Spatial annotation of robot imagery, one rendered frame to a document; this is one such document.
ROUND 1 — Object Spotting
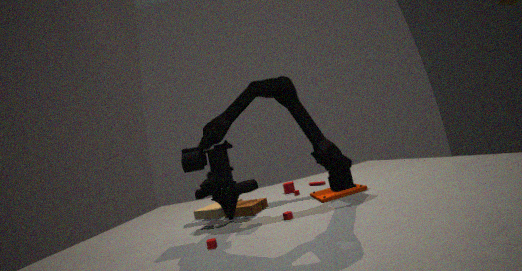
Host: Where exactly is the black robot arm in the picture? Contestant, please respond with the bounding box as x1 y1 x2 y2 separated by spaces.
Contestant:
181 76 357 196

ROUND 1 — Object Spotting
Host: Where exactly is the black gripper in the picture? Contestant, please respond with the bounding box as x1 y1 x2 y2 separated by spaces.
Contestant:
195 164 258 220

